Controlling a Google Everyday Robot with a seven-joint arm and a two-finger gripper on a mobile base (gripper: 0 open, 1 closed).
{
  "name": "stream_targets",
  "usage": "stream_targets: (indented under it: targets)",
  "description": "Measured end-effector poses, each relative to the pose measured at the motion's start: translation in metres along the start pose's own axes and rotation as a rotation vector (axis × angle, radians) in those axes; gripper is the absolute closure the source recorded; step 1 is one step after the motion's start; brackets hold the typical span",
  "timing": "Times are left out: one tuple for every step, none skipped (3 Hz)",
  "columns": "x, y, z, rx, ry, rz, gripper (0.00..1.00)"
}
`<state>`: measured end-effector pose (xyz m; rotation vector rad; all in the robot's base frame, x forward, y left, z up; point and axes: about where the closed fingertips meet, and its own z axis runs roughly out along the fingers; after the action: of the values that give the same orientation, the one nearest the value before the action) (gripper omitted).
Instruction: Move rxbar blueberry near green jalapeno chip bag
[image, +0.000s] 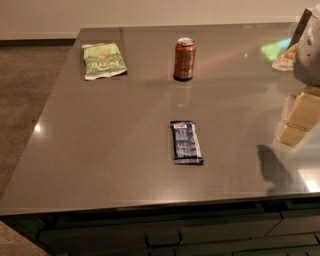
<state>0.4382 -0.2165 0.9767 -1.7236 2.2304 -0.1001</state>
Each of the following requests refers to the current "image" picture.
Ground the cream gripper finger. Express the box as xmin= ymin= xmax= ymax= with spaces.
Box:
xmin=277 ymin=125 xmax=306 ymax=146
xmin=287 ymin=87 xmax=320 ymax=131

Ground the blue rxbar blueberry bar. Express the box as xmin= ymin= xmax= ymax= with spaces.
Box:
xmin=170 ymin=120 xmax=204 ymax=165

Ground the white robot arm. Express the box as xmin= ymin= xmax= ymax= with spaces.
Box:
xmin=272 ymin=4 xmax=320 ymax=147

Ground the green jalapeno chip bag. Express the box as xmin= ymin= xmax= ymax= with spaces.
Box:
xmin=82 ymin=43 xmax=127 ymax=81

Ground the dark drawer cabinet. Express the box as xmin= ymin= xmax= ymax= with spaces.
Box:
xmin=1 ymin=197 xmax=320 ymax=256

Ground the orange soda can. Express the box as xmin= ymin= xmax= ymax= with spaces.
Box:
xmin=173 ymin=37 xmax=196 ymax=81

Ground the dark post at table corner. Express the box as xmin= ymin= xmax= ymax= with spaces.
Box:
xmin=288 ymin=8 xmax=312 ymax=48

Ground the black drawer handle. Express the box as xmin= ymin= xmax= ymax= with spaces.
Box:
xmin=144 ymin=231 xmax=183 ymax=249

